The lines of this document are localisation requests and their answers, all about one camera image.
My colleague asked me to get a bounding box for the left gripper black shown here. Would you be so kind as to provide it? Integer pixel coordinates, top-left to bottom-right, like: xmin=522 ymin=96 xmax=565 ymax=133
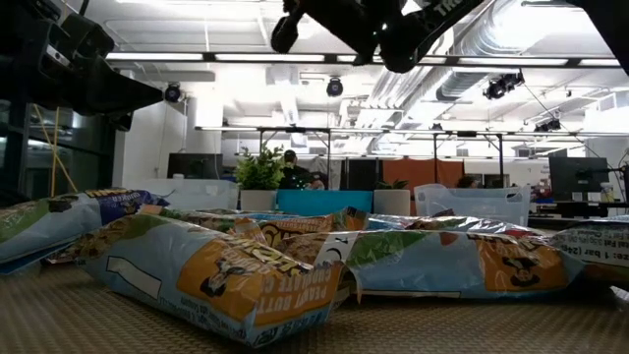
xmin=19 ymin=13 xmax=165 ymax=118

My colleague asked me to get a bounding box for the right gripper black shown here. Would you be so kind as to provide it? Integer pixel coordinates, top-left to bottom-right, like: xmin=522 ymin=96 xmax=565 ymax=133
xmin=269 ymin=0 xmax=394 ymax=67

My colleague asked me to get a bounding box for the dark-blue-label chewy granola bar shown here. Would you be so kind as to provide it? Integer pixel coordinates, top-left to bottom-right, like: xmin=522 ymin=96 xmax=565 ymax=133
xmin=0 ymin=188 xmax=171 ymax=275

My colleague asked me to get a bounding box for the orange-label chewy granola bar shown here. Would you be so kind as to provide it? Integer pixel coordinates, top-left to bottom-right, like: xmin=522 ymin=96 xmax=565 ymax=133
xmin=140 ymin=206 xmax=370 ymax=247
xmin=48 ymin=213 xmax=348 ymax=349

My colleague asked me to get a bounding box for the light-blue snack bag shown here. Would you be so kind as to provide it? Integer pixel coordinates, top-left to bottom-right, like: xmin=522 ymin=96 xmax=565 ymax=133
xmin=293 ymin=229 xmax=587 ymax=301

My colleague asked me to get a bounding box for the overhead bar with light strips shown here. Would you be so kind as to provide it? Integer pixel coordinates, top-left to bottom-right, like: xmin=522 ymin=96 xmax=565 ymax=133
xmin=104 ymin=50 xmax=629 ymax=69

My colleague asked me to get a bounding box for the black computer monitor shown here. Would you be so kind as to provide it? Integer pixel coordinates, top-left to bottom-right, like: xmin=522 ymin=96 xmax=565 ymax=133
xmin=166 ymin=152 xmax=224 ymax=180
xmin=548 ymin=156 xmax=610 ymax=202

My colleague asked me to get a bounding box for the clear plastic bin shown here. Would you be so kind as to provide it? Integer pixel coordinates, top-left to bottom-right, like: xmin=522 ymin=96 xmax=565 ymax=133
xmin=125 ymin=177 xmax=241 ymax=211
xmin=414 ymin=183 xmax=533 ymax=227

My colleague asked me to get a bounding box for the black partition panel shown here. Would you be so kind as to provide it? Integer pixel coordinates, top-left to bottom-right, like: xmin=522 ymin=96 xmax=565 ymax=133
xmin=339 ymin=157 xmax=383 ymax=192

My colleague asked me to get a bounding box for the leafy green plant white pot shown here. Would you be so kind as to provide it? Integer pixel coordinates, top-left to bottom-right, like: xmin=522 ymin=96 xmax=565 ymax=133
xmin=234 ymin=145 xmax=287 ymax=212

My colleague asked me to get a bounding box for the orange partition panel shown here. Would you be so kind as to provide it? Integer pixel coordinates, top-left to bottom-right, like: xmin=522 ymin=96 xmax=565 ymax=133
xmin=382 ymin=157 xmax=465 ymax=193

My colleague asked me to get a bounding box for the black track light cluster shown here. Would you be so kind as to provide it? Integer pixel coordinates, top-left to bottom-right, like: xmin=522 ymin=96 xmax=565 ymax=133
xmin=483 ymin=70 xmax=526 ymax=101
xmin=534 ymin=118 xmax=563 ymax=134

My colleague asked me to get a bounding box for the teal plastic bin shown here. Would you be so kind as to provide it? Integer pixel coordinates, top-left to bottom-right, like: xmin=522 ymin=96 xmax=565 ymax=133
xmin=276 ymin=189 xmax=374 ymax=217

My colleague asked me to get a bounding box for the small succulent white pot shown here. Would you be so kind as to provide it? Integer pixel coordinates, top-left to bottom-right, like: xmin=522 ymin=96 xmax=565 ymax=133
xmin=372 ymin=179 xmax=412 ymax=217

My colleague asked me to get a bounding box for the black office desk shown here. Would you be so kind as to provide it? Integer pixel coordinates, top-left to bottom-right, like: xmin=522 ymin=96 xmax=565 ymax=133
xmin=533 ymin=199 xmax=629 ymax=220

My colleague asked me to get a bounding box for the black-bordered tan mat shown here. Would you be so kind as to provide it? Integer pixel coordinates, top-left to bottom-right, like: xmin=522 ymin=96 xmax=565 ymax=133
xmin=0 ymin=263 xmax=629 ymax=354

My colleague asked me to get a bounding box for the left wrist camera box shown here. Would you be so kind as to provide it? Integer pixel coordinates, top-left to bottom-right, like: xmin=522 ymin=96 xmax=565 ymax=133
xmin=42 ymin=42 xmax=73 ymax=69

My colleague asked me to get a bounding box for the yellow hanging cord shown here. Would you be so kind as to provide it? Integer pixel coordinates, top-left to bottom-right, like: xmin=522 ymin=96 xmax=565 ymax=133
xmin=31 ymin=105 xmax=79 ymax=198

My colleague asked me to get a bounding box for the black background rig frame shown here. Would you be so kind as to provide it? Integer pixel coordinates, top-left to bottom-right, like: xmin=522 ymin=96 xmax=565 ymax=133
xmin=382 ymin=128 xmax=629 ymax=188
xmin=195 ymin=125 xmax=384 ymax=192

